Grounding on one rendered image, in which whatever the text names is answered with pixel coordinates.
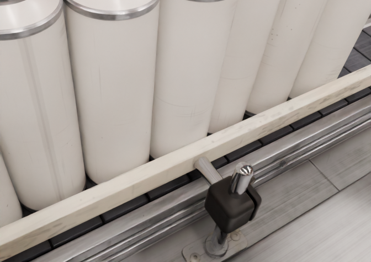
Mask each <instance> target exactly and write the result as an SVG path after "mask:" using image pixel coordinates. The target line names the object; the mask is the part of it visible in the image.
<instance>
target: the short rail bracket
mask: <svg viewBox="0 0 371 262"><path fill-rule="evenodd" d="M252 175H253V166H252V165H251V164H249V163H248V162H240V163H238V164H237V166H236V168H235V171H234V173H233V174H232V176H228V177H225V178H223V179H221V180H219V181H217V182H215V183H213V184H212V185H210V186H209V188H208V192H207V195H206V199H205V203H204V207H205V209H206V211H207V212H208V214H209V215H210V216H211V218H212V219H213V220H214V222H215V223H216V226H215V229H214V232H213V235H212V238H211V240H210V247H211V248H212V249H213V250H215V251H220V250H222V248H223V247H224V244H225V242H226V239H227V236H228V234H229V233H231V232H233V231H235V230H236V229H238V228H240V227H242V226H243V225H245V224H246V223H247V222H248V221H252V220H253V219H254V217H255V215H256V213H257V211H258V209H259V207H260V205H261V202H262V199H261V197H260V195H259V194H258V193H257V191H256V190H255V189H254V188H253V187H252V185H251V184H250V180H251V178H252Z"/></svg>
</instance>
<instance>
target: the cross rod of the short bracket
mask: <svg viewBox="0 0 371 262"><path fill-rule="evenodd" d="M194 167H195V169H196V170H197V171H198V173H199V174H200V175H201V176H202V178H203V179H204V180H205V182H206V183H207V184H208V185H209V186H210V185H212V184H213V183H215V182H217V181H219V180H221V179H223V177H222V176H221V175H220V173H219V172H218V171H217V170H216V169H215V167H214V166H213V165H212V164H211V162H210V161H209V160H208V159H207V157H200V158H198V159H197V160H196V161H195V163H194Z"/></svg>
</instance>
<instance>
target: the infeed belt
mask: <svg viewBox="0 0 371 262"><path fill-rule="evenodd" d="M368 65H371V26H368V27H366V28H363V29H362V31H361V33H360V35H359V37H358V39H357V41H356V43H355V45H354V47H353V49H352V51H351V53H350V54H349V56H348V58H347V60H346V62H345V64H344V66H343V68H342V70H341V72H340V73H339V75H338V77H337V79H339V78H341V77H343V76H345V75H348V74H350V73H352V72H354V71H357V70H359V69H361V68H363V67H366V66H368ZM370 94H371V86H369V87H366V88H364V89H362V90H360V91H358V92H356V93H354V94H352V95H350V96H348V97H346V98H343V99H341V100H339V101H337V102H335V103H333V104H331V105H329V106H327V107H325V108H323V109H320V110H318V111H316V112H314V113H312V114H310V115H308V116H306V117H304V118H302V119H300V120H298V121H295V122H293V123H291V124H289V125H287V126H285V127H282V128H281V129H279V130H277V131H274V132H272V133H270V134H268V135H266V136H264V137H262V138H259V139H257V140H255V141H253V142H251V143H249V144H247V145H245V146H243V147H241V148H239V149H236V150H234V151H232V152H230V153H228V154H226V155H224V156H222V157H220V158H218V159H216V160H214V161H211V164H212V165H213V166H214V167H215V169H216V170H217V169H219V168H221V167H223V166H225V165H227V164H229V163H231V162H233V161H235V160H237V159H239V158H241V157H244V156H246V155H248V154H250V153H252V152H254V151H256V150H258V149H260V148H262V147H264V146H266V145H268V144H270V143H272V142H274V141H276V140H278V139H280V138H282V137H284V136H286V135H288V134H290V133H292V132H294V131H296V130H298V129H300V128H302V127H305V126H307V125H309V124H311V123H313V122H315V121H317V120H319V119H321V118H323V117H325V116H327V115H329V114H331V113H333V112H335V111H337V110H340V109H342V108H344V107H345V106H347V105H350V104H352V103H354V102H355V101H357V100H360V99H362V98H364V97H366V96H368V95H370ZM201 177H202V176H201V175H200V174H199V173H198V171H197V170H196V169H195V170H193V171H191V172H189V173H186V174H184V175H182V176H180V177H178V178H175V179H173V180H171V181H169V182H167V183H165V184H163V185H161V186H159V187H157V188H155V189H153V190H150V191H148V192H146V193H144V194H142V195H140V196H138V197H136V198H134V199H132V200H130V201H127V202H125V203H123V204H121V205H119V206H117V207H115V208H113V209H111V210H109V211H107V212H104V213H102V214H100V215H98V216H96V217H94V218H91V219H90V220H88V221H85V222H83V223H81V224H79V225H77V226H75V227H73V228H71V229H68V230H66V231H64V232H62V233H60V234H58V235H56V236H54V237H52V238H50V239H48V240H46V241H43V242H41V243H39V244H37V245H35V246H33V247H31V248H29V249H27V250H25V251H23V252H21V253H18V254H16V255H14V256H12V257H10V258H8V259H6V260H4V261H2V262H30V261H32V260H34V259H36V258H38V257H40V256H42V255H44V254H46V253H48V252H50V251H52V250H54V249H56V248H58V247H60V246H62V245H64V244H66V243H68V242H70V241H72V240H74V239H76V238H78V237H80V236H82V235H84V234H86V233H88V232H91V231H93V230H95V229H97V228H99V227H101V226H103V225H105V224H107V223H109V222H111V221H113V220H115V219H117V218H119V217H121V216H123V215H125V214H127V213H129V212H131V211H133V210H135V209H137V208H139V207H141V206H143V205H145V204H148V203H149V202H152V201H154V200H156V199H158V198H160V197H162V196H164V195H166V194H168V193H170V192H172V191H174V190H176V189H178V188H180V187H183V186H185V185H187V184H189V183H191V182H193V181H195V180H197V179H199V178H201ZM86 179H87V183H86V188H85V190H87V189H90V188H92V187H94V186H95V185H93V184H92V183H91V182H90V181H89V179H88V178H87V176H86ZM21 206H22V205H21ZM22 209H23V214H24V217H26V216H29V215H31V214H33V212H31V211H29V210H27V209H26V208H25V207H23V206H22Z"/></svg>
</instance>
